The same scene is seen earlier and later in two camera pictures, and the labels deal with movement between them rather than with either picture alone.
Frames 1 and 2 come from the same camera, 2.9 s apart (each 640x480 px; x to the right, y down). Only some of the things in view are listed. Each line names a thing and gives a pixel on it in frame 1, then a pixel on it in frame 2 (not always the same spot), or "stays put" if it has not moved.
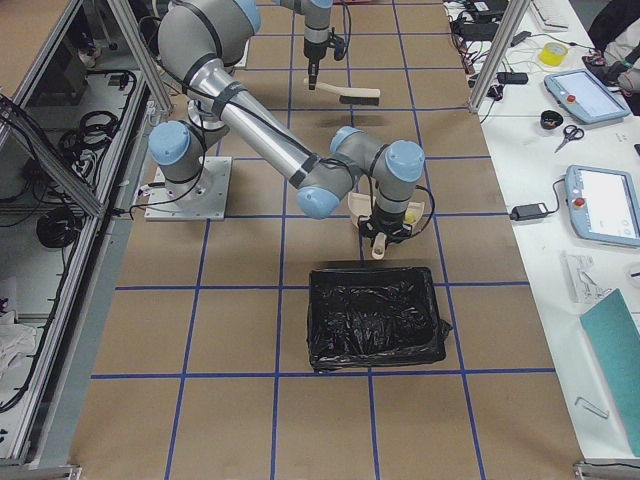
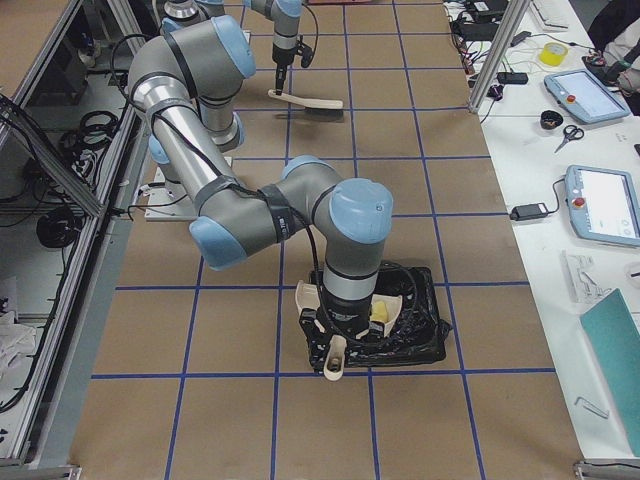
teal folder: (614, 330) stays put
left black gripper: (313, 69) -> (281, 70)
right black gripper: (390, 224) -> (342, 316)
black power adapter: (529, 211) stays put
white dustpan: (362, 205) -> (308, 296)
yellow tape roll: (553, 54) stays put
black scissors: (570, 132) stays put
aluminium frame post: (514, 15) stays put
